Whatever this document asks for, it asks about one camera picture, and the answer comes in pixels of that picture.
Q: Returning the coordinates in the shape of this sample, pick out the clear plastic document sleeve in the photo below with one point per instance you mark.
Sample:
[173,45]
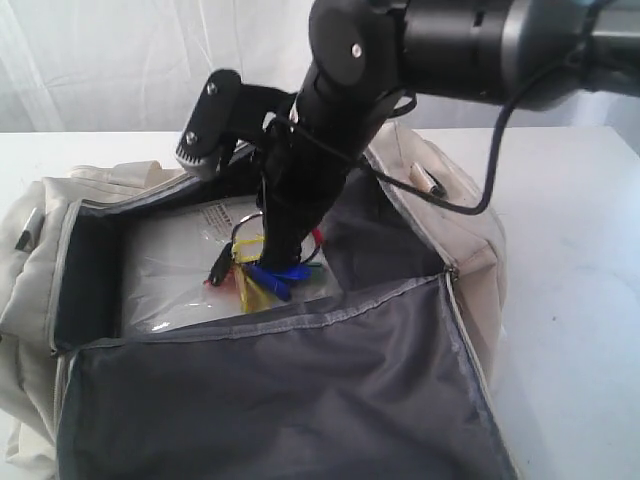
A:
[184,267]

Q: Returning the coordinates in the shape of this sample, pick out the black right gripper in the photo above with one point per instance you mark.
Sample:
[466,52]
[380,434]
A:
[316,144]

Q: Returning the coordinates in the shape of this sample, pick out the cream duffel bag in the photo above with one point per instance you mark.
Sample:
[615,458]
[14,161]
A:
[379,369]

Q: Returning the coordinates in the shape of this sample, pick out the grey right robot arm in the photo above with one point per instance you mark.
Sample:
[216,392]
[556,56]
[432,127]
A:
[367,55]

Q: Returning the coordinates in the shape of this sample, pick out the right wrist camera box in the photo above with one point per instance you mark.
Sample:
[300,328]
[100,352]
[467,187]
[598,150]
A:
[227,112]

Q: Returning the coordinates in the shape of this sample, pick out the key bunch with colourful tags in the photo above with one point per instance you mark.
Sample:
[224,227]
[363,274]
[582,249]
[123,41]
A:
[260,270]

